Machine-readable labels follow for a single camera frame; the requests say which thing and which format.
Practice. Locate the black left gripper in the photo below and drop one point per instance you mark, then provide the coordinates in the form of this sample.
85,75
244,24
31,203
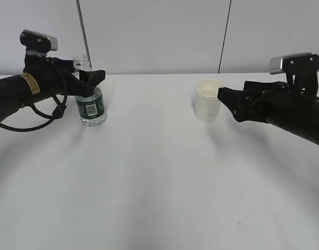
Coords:
52,73

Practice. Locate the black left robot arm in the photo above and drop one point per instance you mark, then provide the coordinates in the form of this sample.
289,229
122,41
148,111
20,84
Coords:
21,91

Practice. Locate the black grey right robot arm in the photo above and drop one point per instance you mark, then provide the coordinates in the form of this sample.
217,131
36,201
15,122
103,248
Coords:
304,122

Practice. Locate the white paper cup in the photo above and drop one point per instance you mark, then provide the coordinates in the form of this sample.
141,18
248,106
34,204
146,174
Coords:
206,101

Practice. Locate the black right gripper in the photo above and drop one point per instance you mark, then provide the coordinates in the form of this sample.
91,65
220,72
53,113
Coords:
258,100

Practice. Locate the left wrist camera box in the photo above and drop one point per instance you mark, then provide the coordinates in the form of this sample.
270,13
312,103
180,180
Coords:
38,44

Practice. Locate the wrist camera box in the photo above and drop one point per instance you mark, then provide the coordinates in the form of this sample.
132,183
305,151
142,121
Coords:
38,44
300,70

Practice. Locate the clear green-label water bottle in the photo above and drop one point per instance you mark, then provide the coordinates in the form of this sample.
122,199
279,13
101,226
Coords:
91,109

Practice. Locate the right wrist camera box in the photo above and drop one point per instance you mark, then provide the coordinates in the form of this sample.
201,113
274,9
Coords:
300,70

